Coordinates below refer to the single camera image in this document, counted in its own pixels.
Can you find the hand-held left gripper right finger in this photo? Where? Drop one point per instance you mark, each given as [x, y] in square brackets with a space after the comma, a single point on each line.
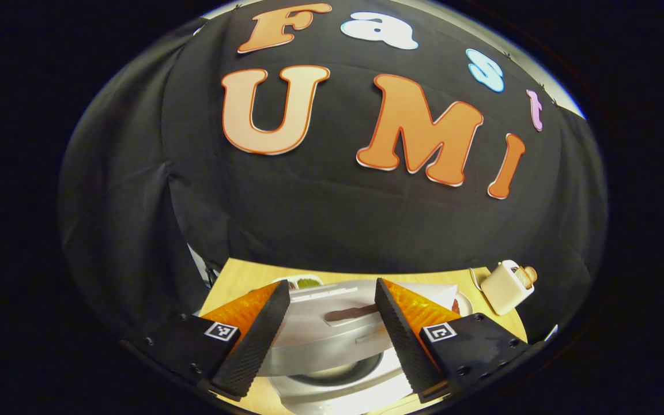
[401, 340]

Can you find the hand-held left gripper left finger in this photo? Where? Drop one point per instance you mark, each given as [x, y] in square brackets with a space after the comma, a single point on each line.
[263, 334]

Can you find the white rice cooker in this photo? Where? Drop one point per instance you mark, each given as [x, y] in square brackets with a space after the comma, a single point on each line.
[326, 340]

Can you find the red meat piece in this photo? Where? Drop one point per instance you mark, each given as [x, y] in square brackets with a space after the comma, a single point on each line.
[456, 306]

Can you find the white bowl with greens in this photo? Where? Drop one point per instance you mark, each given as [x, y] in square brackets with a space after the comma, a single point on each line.
[308, 282]

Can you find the white plate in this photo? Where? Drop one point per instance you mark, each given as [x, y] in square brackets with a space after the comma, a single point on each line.
[466, 302]

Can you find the black tripod stand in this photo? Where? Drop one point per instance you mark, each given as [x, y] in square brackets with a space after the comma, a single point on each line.
[211, 275]

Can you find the cream toaster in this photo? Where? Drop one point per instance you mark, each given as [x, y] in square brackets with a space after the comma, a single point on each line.
[505, 291]

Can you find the black backdrop cloth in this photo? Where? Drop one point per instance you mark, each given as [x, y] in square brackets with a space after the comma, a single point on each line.
[309, 219]

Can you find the toasted bread slice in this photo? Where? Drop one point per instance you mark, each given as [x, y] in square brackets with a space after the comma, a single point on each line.
[529, 275]

